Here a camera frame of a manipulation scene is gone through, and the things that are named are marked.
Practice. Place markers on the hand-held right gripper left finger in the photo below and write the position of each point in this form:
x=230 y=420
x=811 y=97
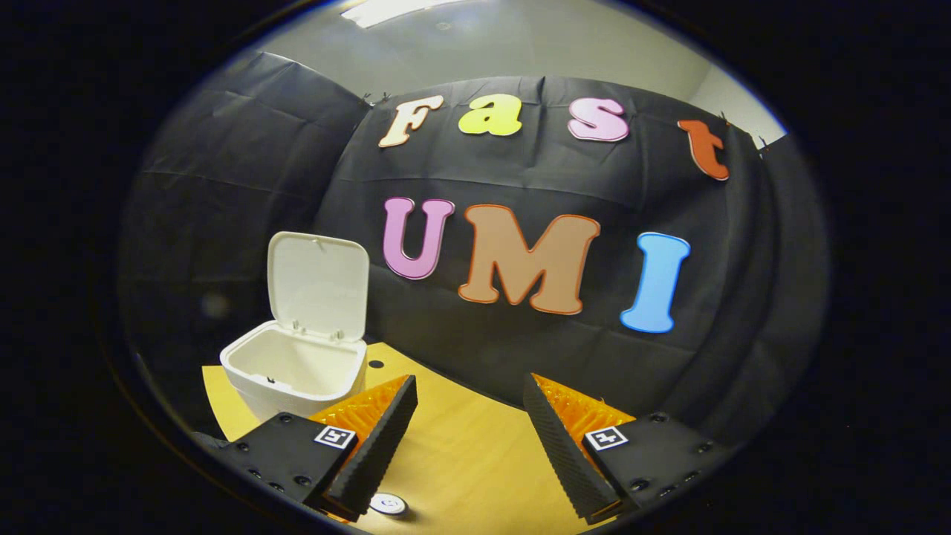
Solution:
x=371 y=461

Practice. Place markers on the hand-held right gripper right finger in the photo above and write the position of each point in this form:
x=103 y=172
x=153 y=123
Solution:
x=565 y=461

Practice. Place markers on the silver pop can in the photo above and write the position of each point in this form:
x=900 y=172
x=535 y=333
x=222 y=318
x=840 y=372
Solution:
x=388 y=504

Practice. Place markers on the white desktop garbage bin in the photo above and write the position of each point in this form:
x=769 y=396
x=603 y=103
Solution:
x=319 y=282

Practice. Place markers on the wooden desktop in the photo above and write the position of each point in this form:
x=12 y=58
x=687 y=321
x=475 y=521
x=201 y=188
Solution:
x=461 y=461

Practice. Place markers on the black backdrop cloth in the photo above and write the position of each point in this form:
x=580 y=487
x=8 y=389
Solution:
x=780 y=297
x=223 y=186
x=520 y=171

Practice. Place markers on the ceiling light panel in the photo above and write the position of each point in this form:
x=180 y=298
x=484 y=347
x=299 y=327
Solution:
x=394 y=10

